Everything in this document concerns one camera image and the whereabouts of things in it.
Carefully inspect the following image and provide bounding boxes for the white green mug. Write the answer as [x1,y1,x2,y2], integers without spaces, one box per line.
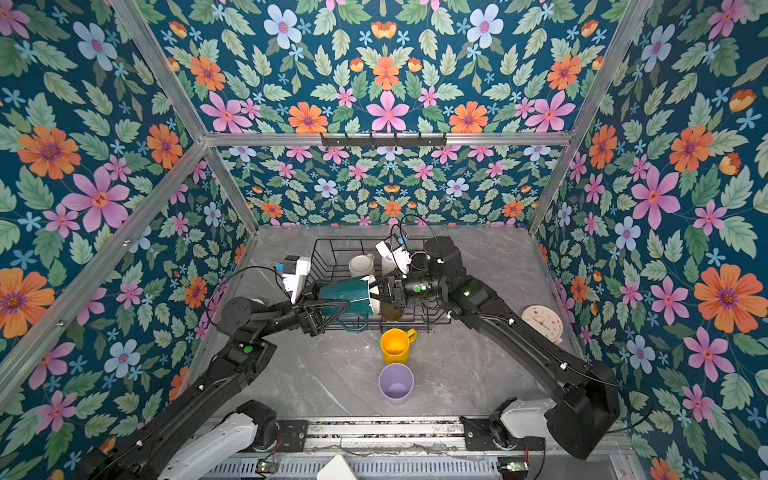
[318,275,381,316]

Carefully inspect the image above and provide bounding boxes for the olive green glass cup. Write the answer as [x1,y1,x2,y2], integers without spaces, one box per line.
[381,304,405,322]

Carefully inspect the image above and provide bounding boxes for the red white mug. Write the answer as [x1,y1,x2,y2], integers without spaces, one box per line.
[348,254,375,278]

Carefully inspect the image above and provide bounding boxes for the yellow mug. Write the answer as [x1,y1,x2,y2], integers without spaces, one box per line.
[380,328,418,364]

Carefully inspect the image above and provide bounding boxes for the lavender cup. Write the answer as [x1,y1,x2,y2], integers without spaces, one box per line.
[378,363,415,405]

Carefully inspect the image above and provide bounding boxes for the white faceted mug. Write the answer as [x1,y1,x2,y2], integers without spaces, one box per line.
[381,255,397,275]

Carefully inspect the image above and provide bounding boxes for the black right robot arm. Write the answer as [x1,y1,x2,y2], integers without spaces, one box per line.
[376,236,620,460]

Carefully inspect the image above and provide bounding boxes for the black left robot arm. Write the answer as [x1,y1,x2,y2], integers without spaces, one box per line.
[74,297,350,479]

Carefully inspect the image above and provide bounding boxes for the beige round plate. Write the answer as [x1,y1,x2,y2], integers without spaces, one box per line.
[521,305,564,345]

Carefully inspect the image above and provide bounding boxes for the black wire dish rack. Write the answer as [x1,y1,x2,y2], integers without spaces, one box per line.
[297,236,451,333]

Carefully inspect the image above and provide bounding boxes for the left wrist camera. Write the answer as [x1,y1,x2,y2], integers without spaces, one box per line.
[277,255,311,304]

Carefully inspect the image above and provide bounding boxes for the black wall hook rail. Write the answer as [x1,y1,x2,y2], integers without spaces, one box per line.
[320,133,448,148]

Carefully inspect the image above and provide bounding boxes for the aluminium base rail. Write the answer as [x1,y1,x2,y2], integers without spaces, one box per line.
[281,416,631,457]

